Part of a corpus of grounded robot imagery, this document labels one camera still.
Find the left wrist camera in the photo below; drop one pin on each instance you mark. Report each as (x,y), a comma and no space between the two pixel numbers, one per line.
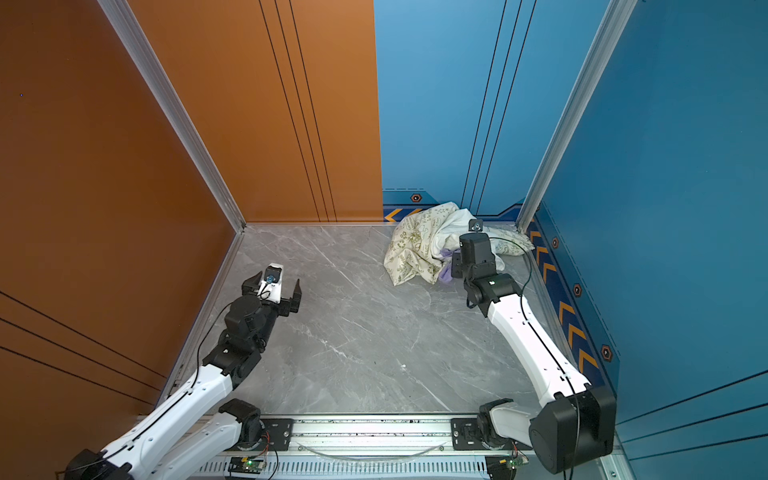
(271,290)

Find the right aluminium corner post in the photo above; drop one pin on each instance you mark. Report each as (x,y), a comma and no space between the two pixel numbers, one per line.
(609,32)

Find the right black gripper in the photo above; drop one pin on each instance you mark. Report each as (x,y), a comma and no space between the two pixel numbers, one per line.
(456,264)

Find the left green circuit board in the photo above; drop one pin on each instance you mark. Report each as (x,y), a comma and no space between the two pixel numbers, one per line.
(246,465)

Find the black mounting plate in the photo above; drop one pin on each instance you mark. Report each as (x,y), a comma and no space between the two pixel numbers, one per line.
(276,435)
(466,436)

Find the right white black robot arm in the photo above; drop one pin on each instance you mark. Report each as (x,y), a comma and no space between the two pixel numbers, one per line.
(575,422)

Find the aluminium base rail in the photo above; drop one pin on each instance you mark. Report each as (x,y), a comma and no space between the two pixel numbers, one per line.
(386,437)

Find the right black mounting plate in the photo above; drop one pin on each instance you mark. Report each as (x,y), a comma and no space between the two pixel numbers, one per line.
(466,436)

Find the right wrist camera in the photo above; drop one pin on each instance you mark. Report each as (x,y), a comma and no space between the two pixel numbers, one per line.
(475,226)

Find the right small circuit board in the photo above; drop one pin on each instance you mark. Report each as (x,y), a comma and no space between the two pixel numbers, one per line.
(514,461)

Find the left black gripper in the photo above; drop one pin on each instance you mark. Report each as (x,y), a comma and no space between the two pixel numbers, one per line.
(286,306)

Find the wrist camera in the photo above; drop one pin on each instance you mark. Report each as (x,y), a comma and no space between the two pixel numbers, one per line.
(271,290)
(475,226)

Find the green patterned cream cloth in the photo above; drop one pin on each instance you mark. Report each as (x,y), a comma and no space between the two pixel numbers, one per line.
(408,255)

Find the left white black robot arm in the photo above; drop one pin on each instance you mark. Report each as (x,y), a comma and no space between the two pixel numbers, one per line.
(201,419)

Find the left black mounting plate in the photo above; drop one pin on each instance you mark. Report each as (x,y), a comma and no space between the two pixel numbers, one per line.
(276,435)

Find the left aluminium corner post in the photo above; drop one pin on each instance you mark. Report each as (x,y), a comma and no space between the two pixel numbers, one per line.
(129,31)

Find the purple t-shirt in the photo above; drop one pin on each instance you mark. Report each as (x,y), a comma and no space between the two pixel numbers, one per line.
(448,259)

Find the aluminium corner post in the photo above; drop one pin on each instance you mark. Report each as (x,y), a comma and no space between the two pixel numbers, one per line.
(609,32)
(129,31)

